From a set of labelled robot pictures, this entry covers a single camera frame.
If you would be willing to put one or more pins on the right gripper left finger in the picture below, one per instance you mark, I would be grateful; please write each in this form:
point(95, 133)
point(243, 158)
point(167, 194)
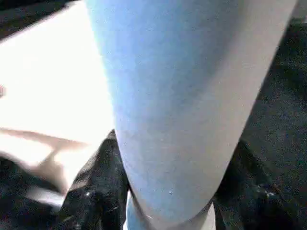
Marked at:
point(98, 191)

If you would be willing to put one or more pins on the white plastic table leg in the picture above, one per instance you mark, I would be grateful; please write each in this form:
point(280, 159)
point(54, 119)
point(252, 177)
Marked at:
point(182, 105)

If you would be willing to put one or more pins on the white plastic table top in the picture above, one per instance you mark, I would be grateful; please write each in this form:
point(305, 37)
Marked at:
point(48, 96)

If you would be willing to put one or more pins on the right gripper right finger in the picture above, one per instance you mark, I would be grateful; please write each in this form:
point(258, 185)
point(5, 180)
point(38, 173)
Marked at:
point(259, 196)

